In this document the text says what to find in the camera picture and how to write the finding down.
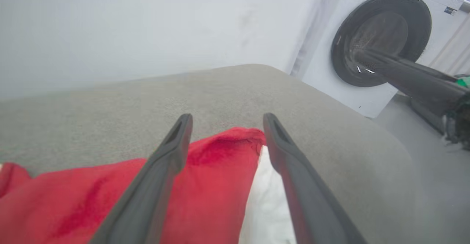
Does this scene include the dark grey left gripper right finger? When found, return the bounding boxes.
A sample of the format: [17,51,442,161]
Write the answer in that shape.
[263,113,369,244]

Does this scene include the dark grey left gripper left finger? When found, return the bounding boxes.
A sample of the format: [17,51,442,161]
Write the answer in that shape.
[89,113,193,244]

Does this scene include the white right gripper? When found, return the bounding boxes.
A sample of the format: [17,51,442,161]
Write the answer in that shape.
[354,49,470,151]

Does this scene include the red garment with white sleeves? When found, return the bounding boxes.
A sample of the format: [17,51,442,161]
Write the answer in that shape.
[0,127,298,244]

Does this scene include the white pleated curtain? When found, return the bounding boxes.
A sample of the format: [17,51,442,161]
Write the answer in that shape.
[428,15,470,76]

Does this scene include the round black washing machine door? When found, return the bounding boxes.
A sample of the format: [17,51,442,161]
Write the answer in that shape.
[330,0,432,87]

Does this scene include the grey fabric sofa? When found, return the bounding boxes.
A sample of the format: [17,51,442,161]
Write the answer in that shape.
[0,63,441,244]

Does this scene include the white washing machine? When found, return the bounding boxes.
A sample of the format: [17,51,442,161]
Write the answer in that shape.
[301,0,470,119]

